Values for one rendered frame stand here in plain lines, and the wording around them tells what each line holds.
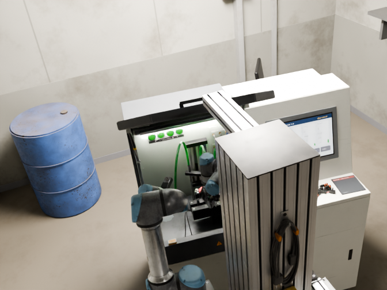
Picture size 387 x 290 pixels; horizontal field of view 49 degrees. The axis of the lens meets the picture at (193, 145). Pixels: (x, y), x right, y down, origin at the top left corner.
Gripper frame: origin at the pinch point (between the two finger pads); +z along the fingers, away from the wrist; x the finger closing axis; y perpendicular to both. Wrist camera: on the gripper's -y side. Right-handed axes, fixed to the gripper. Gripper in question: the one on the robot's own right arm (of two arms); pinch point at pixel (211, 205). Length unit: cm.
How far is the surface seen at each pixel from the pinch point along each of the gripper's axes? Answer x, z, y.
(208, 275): -6, 60, -3
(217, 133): 21, -9, -56
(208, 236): -2.9, 26.0, -2.8
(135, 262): -55, 121, -85
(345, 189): 89, 22, -11
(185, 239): -16.6, 25.8, -4.4
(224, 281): 4, 70, -3
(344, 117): 98, -15, -34
